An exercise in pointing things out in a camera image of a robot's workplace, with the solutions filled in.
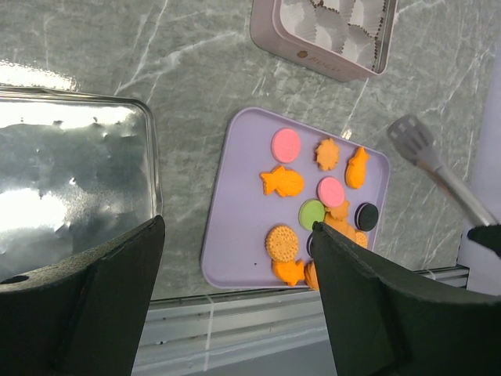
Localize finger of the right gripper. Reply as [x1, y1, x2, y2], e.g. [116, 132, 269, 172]
[467, 224, 501, 259]

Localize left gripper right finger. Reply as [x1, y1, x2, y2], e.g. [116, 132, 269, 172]
[311, 222, 500, 375]

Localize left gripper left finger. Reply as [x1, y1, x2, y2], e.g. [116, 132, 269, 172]
[1, 215, 165, 375]

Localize metal tongs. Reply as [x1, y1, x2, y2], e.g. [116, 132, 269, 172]
[387, 114, 498, 226]

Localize orange pineapple cookie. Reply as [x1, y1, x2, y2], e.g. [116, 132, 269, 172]
[344, 146, 369, 190]

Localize pink round cookie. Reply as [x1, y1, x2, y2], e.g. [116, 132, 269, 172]
[271, 128, 301, 164]
[317, 176, 345, 208]

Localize orange fish cookie bottom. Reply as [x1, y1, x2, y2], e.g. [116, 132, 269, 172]
[272, 259, 305, 287]

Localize orange fish cookie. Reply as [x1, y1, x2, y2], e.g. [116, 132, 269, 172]
[259, 165, 305, 197]
[272, 259, 305, 287]

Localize black sandwich cookie centre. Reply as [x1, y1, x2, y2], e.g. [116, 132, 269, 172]
[306, 233, 313, 259]

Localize black sandwich cookie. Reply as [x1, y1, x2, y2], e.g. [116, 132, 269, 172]
[355, 202, 379, 232]
[306, 233, 313, 259]

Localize black sandwich cookie right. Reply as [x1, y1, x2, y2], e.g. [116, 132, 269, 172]
[355, 202, 379, 232]

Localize orange round waffle cookie left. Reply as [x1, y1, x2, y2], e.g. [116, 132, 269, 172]
[265, 225, 299, 262]

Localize green round cookie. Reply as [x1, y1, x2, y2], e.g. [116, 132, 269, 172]
[298, 199, 325, 230]

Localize lilac plastic tray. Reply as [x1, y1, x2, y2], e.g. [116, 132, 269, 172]
[200, 106, 391, 290]

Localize pink cookie tin box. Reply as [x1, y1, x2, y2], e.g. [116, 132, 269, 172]
[250, 0, 398, 82]

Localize aluminium rail frame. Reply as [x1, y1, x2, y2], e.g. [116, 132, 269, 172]
[131, 264, 470, 376]

